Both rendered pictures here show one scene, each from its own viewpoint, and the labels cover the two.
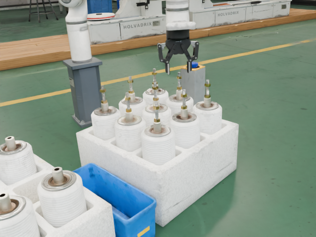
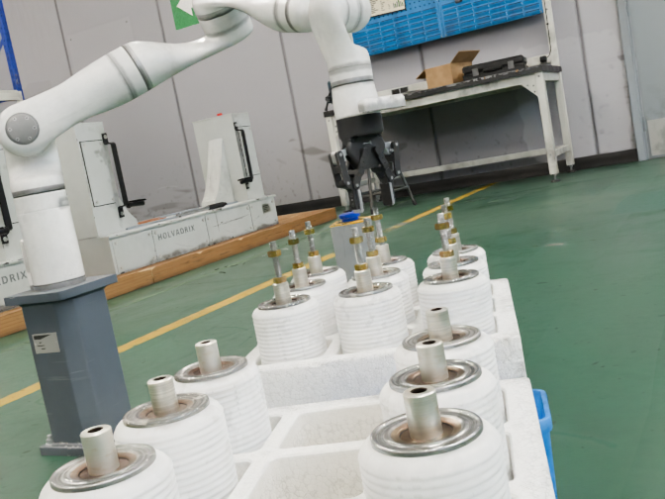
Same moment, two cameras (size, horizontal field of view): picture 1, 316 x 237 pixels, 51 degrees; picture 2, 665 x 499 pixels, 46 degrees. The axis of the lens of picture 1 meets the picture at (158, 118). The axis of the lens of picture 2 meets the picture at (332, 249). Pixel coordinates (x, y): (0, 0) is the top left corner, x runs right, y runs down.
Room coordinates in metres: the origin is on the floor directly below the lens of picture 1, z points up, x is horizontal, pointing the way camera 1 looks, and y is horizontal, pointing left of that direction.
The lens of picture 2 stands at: (0.05, 0.69, 0.44)
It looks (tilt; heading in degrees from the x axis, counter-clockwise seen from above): 7 degrees down; 327
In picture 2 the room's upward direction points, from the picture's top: 11 degrees counter-clockwise
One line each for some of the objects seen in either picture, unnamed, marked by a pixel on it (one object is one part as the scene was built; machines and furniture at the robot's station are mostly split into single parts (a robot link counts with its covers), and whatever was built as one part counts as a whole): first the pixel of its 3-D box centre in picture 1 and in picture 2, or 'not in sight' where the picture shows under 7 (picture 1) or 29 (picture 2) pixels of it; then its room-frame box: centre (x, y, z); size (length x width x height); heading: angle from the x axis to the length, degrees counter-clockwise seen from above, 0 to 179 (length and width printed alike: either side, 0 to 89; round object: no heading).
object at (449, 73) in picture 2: not in sight; (448, 71); (4.31, -3.36, 0.87); 0.40 x 0.30 x 0.23; 15
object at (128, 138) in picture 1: (131, 146); (377, 353); (0.92, 0.09, 0.16); 0.10 x 0.10 x 0.18
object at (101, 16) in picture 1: (99, 16); not in sight; (3.36, 0.52, 0.29); 0.30 x 0.30 x 0.06
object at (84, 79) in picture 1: (86, 91); (78, 363); (1.52, 0.34, 0.15); 0.15 x 0.15 x 0.30; 29
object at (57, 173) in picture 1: (58, 175); (438, 326); (0.61, 0.22, 0.26); 0.02 x 0.02 x 0.03
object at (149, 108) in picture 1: (156, 108); (376, 274); (1.00, 0.00, 0.25); 0.08 x 0.08 x 0.01
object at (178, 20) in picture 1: (178, 17); (362, 95); (1.07, -0.08, 0.53); 0.11 x 0.09 x 0.06; 5
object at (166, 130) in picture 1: (157, 130); (450, 277); (0.83, 0.00, 0.25); 0.08 x 0.08 x 0.01
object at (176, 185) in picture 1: (158, 151); (394, 375); (1.00, 0.00, 0.09); 0.39 x 0.39 x 0.18; 45
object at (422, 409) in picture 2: not in sight; (423, 414); (0.44, 0.39, 0.26); 0.02 x 0.02 x 0.03
